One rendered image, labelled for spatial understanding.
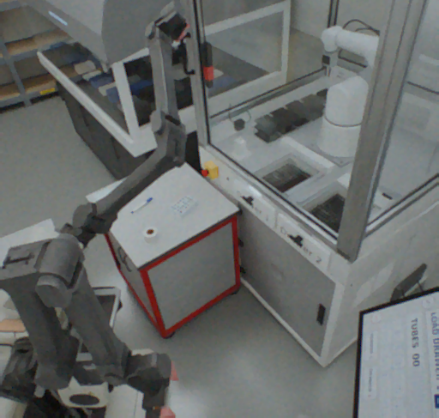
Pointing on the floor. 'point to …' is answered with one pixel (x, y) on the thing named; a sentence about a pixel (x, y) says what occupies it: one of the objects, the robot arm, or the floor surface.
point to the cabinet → (323, 281)
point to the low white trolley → (177, 249)
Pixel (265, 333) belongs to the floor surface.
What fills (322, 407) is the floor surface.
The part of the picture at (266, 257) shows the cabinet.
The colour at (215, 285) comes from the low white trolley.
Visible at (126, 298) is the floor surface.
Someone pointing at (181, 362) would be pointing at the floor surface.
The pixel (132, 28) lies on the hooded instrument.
